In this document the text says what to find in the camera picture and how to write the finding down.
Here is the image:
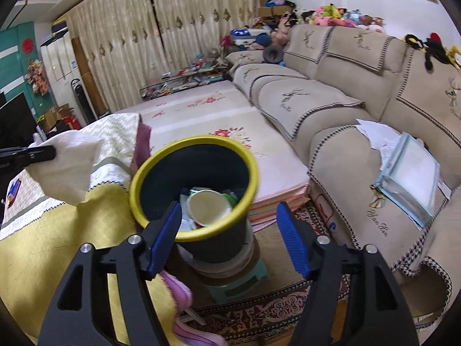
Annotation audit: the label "white tissue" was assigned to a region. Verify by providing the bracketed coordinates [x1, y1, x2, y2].
[27, 130, 103, 206]

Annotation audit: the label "black bin yellow rim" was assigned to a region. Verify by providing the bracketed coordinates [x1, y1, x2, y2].
[129, 135, 259, 264]

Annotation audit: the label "large black television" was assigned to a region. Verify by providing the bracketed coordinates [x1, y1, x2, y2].
[0, 93, 37, 149]

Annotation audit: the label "blue tissue pack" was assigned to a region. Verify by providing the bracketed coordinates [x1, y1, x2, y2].
[5, 179, 22, 208]

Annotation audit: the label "yellow patterned tablecloth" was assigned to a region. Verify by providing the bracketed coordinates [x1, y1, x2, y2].
[1, 113, 150, 340]

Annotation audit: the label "artificial flower decoration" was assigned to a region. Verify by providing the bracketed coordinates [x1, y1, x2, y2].
[24, 59, 49, 96]

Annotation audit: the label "patterned red rug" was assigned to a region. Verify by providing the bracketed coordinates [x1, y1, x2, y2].
[180, 201, 353, 346]

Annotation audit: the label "black tower fan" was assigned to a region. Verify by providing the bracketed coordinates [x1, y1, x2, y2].
[70, 78, 97, 124]

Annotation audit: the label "white standing air conditioner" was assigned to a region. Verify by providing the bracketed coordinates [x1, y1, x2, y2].
[40, 32, 87, 127]

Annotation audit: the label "teal plastic stool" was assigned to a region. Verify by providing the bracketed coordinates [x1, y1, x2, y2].
[202, 258, 268, 304]

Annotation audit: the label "papers and plastic folder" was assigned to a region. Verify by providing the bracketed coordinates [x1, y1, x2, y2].
[356, 120, 451, 230]

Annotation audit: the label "paper cup in bin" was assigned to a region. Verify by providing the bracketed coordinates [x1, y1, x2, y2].
[186, 189, 233, 227]

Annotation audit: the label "beige curtains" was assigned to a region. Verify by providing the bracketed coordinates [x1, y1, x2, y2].
[66, 0, 256, 112]

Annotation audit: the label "beige sofa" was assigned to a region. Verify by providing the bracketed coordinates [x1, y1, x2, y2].
[224, 23, 461, 332]

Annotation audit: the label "low shelf with clutter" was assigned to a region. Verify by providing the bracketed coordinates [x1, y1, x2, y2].
[139, 54, 227, 101]

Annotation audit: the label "black yellow plush toy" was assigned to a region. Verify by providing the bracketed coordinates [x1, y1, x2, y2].
[404, 33, 460, 72]

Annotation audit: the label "pile of plush toys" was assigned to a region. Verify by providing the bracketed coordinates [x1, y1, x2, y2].
[220, 0, 385, 52]

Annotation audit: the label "cardboard boxes stack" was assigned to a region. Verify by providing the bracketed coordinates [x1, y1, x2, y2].
[257, 0, 294, 18]

